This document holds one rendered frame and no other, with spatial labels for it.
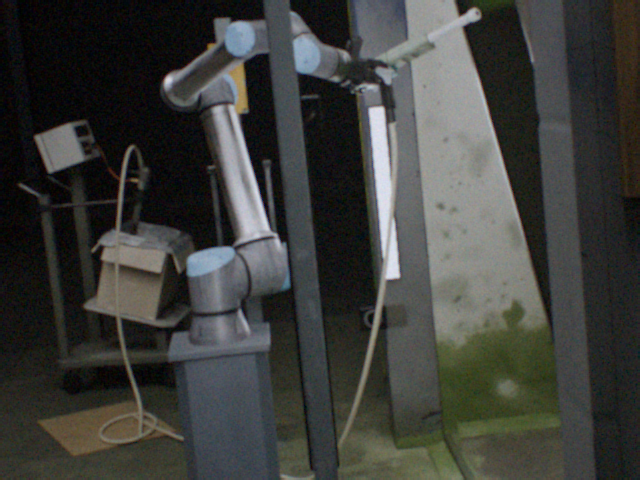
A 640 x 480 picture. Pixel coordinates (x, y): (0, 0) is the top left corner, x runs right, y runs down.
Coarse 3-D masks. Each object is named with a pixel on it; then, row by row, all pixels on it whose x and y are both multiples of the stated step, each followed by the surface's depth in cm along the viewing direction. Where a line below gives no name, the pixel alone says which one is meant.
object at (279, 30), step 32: (288, 0) 241; (288, 32) 241; (288, 64) 242; (288, 96) 243; (288, 128) 244; (288, 160) 245; (288, 192) 246; (288, 224) 247; (320, 320) 250; (320, 352) 251; (320, 384) 252; (320, 416) 253; (320, 448) 254
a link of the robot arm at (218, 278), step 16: (192, 256) 375; (208, 256) 371; (224, 256) 371; (240, 256) 378; (192, 272) 372; (208, 272) 370; (224, 272) 371; (240, 272) 374; (192, 288) 373; (208, 288) 370; (224, 288) 371; (240, 288) 375; (192, 304) 375; (208, 304) 371; (224, 304) 372
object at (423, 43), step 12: (468, 12) 339; (456, 24) 342; (420, 36) 350; (432, 36) 348; (396, 48) 357; (408, 48) 353; (420, 48) 350; (432, 48) 351; (384, 60) 360; (396, 60) 356; (408, 60) 357; (384, 84) 360; (384, 96) 359; (384, 108) 359
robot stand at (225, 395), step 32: (192, 352) 365; (224, 352) 365; (256, 352) 367; (192, 384) 367; (224, 384) 368; (256, 384) 368; (192, 416) 369; (224, 416) 369; (256, 416) 370; (192, 448) 371; (224, 448) 371; (256, 448) 371
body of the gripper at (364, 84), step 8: (352, 64) 347; (360, 64) 352; (368, 64) 352; (352, 72) 349; (360, 72) 351; (368, 72) 351; (344, 80) 348; (352, 80) 349; (360, 80) 351; (368, 80) 349; (376, 80) 352; (352, 88) 352; (360, 88) 354; (368, 88) 355
